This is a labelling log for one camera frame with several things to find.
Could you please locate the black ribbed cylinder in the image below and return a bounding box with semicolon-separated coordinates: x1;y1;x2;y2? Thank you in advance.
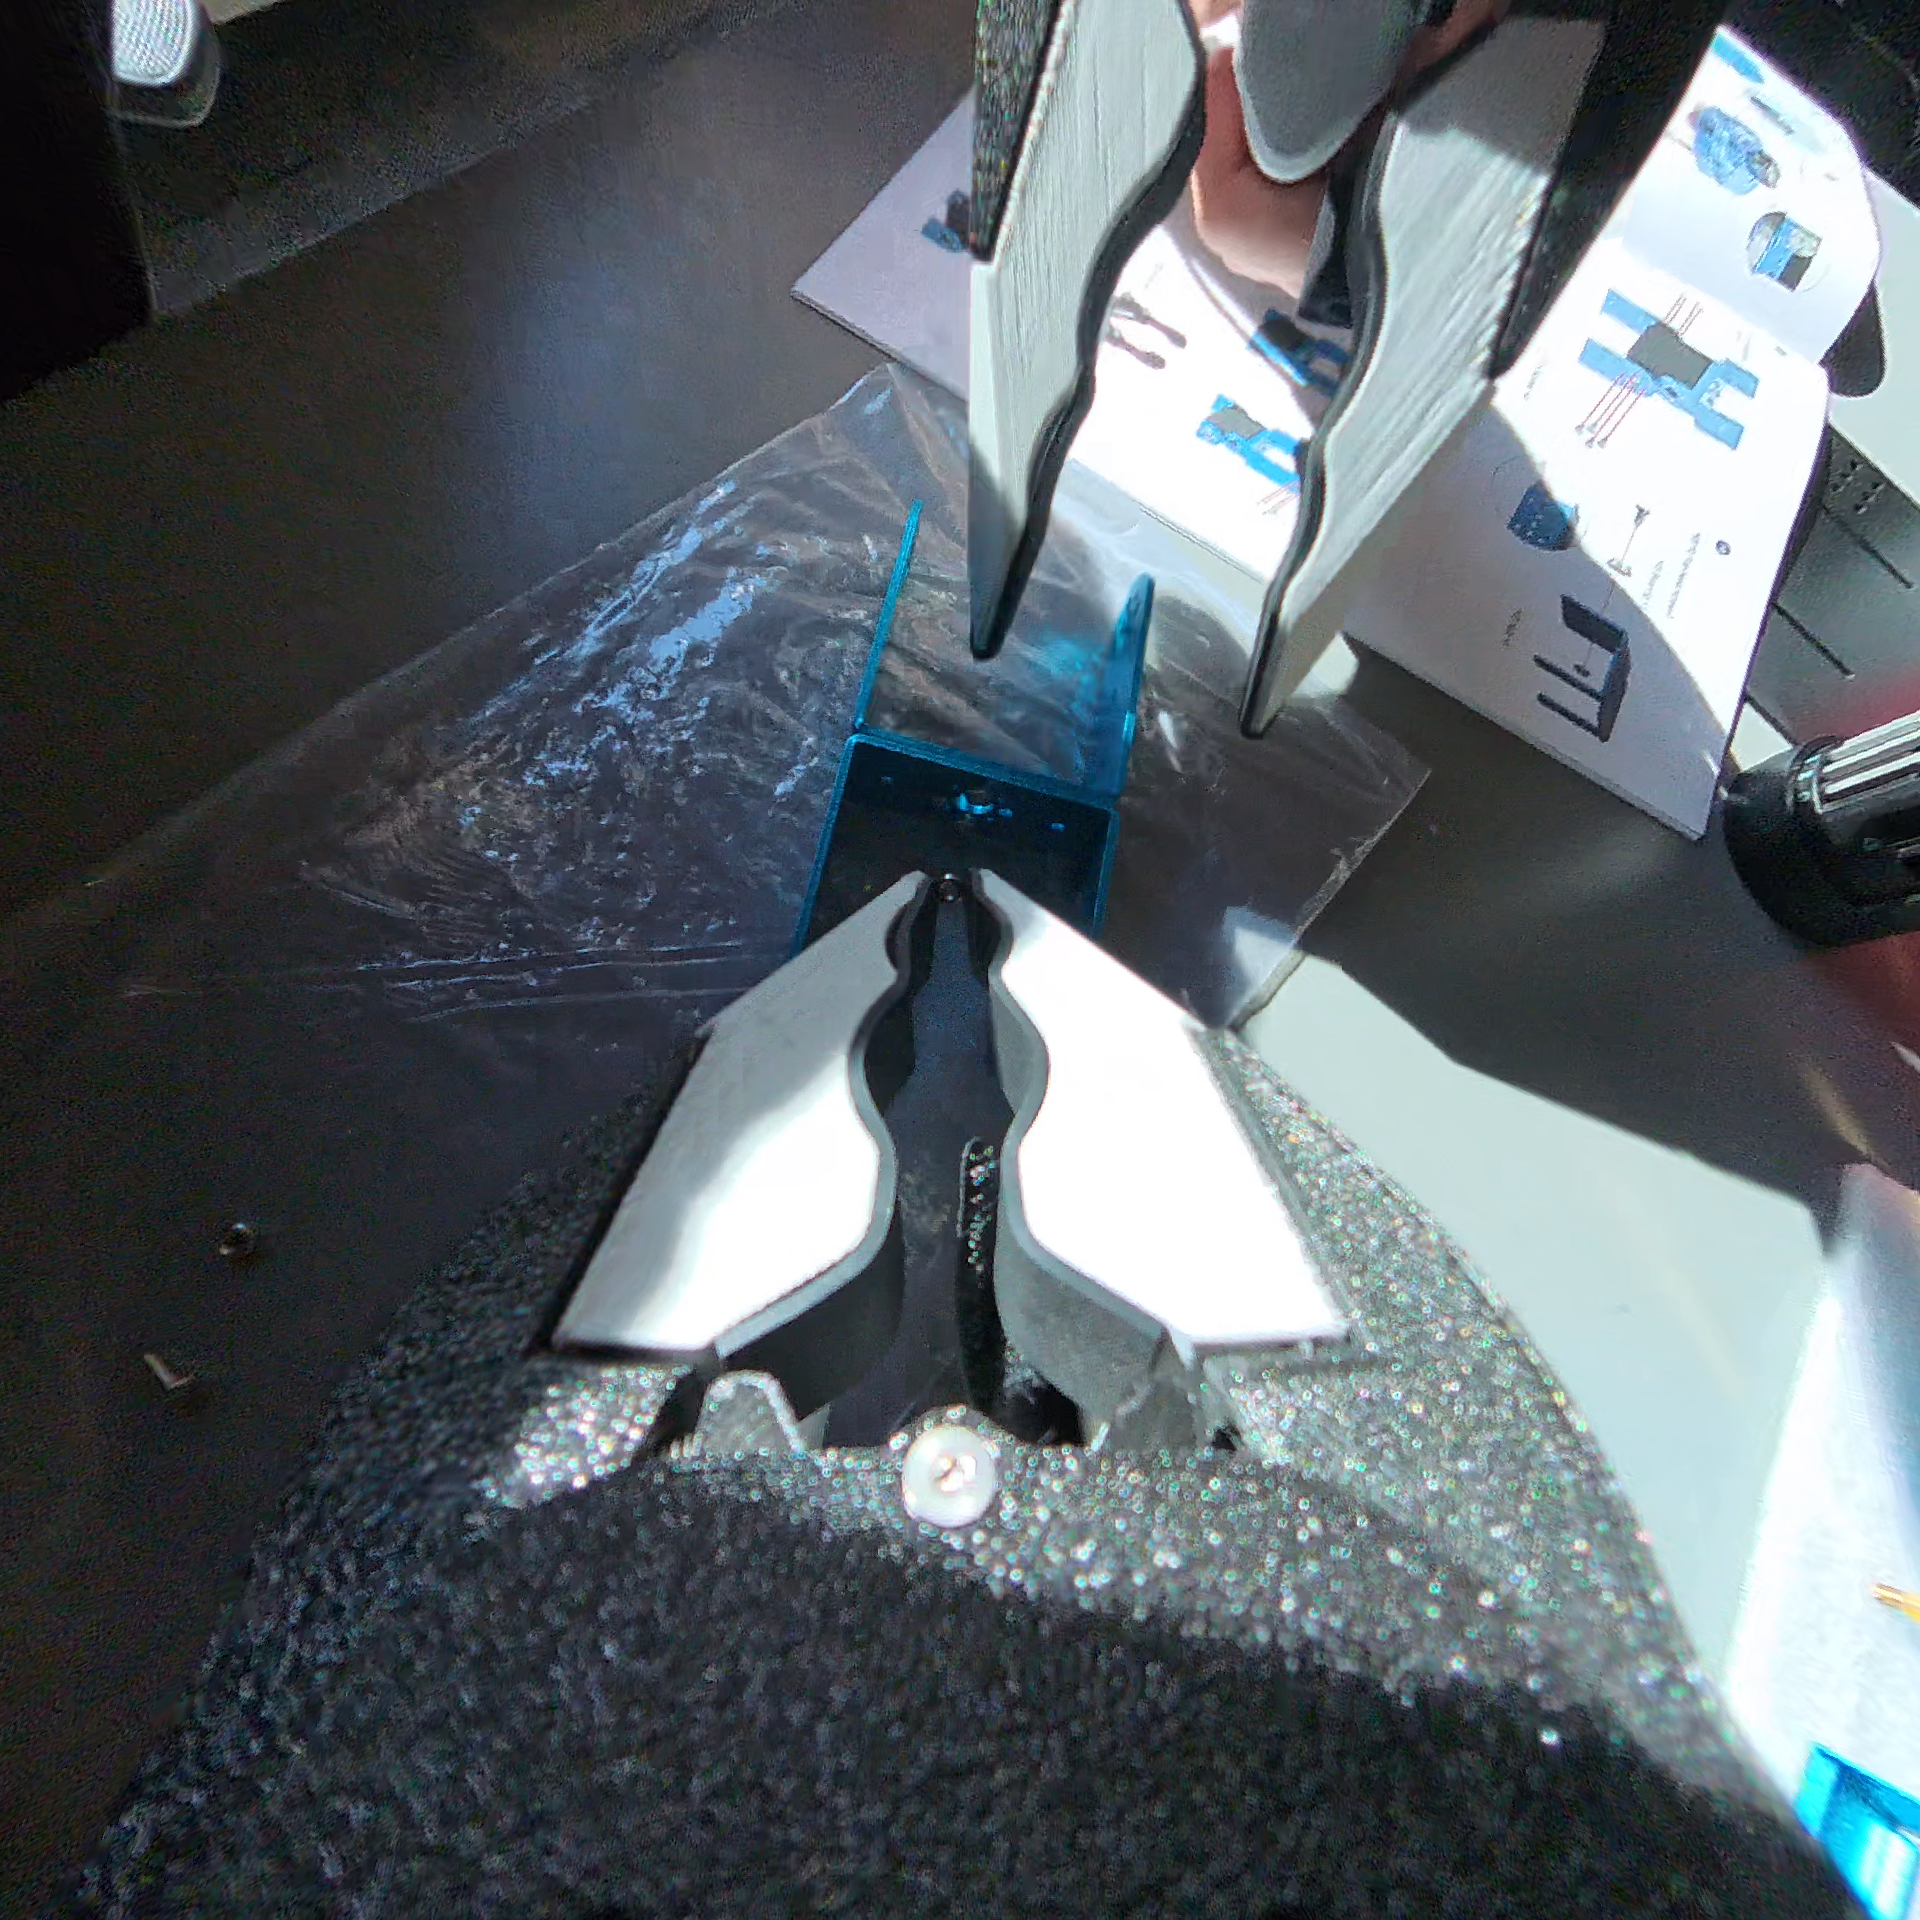
1718;704;1920;960

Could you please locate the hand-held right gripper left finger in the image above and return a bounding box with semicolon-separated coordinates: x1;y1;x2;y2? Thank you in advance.
557;872;928;1360

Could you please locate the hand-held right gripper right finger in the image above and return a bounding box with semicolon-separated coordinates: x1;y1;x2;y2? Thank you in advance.
984;878;1355;1360

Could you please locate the white rounded object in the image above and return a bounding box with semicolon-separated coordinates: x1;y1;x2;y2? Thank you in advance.
105;0;222;126

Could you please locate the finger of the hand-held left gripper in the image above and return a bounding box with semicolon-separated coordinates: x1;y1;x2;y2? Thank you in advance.
1238;0;1642;741
968;0;1213;665

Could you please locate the black flat panel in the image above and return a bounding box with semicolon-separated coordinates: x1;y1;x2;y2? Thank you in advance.
1742;421;1920;758

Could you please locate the printed instruction manual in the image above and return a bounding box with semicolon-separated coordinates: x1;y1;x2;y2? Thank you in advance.
793;25;1882;846

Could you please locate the person's left hand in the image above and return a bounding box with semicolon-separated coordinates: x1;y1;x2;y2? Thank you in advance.
1189;121;1341;309

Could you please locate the clear plastic bag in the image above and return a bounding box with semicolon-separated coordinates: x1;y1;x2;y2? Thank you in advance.
122;361;1441;1043

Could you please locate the small blue metal bracket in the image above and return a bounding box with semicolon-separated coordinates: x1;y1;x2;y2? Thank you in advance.
1792;1747;1920;1920

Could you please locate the blue metal bracket assembly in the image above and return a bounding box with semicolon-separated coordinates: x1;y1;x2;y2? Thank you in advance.
793;497;1162;980

